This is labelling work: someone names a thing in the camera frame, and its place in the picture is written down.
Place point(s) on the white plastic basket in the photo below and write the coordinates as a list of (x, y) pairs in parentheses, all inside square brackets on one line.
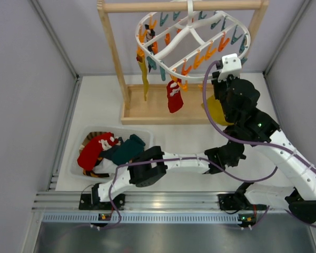
[(72, 167)]

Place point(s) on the teal sock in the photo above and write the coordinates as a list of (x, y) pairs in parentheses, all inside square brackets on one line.
[(133, 146)]

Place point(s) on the wooden hanger stand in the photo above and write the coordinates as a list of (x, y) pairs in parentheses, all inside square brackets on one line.
[(135, 110)]

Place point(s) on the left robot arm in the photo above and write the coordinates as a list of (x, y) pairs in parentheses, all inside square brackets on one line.
[(151, 165)]

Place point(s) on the white round clip hanger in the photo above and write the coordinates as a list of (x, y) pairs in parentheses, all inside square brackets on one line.
[(189, 40)]

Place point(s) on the aluminium rail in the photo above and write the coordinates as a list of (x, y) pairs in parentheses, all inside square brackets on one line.
[(143, 207)]

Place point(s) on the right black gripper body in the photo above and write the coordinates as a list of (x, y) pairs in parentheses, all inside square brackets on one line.
[(219, 86)]

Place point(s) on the brown striped sock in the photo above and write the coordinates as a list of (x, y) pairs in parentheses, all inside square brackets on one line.
[(88, 138)]

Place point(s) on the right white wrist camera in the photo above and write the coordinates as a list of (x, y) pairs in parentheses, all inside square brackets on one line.
[(231, 66)]

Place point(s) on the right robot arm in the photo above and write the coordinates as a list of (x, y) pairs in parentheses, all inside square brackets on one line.
[(249, 125)]

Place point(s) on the dark navy sock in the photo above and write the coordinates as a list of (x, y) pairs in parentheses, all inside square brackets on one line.
[(150, 34)]

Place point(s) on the red sock with white pattern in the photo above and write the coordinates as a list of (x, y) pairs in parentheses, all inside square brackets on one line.
[(174, 98)]

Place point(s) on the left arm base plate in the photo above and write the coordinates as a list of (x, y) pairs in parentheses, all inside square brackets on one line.
[(87, 203)]

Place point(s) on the white sock in basket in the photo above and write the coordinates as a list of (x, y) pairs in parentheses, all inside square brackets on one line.
[(105, 166)]

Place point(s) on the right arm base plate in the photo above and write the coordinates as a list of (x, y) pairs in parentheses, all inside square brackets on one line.
[(237, 202)]

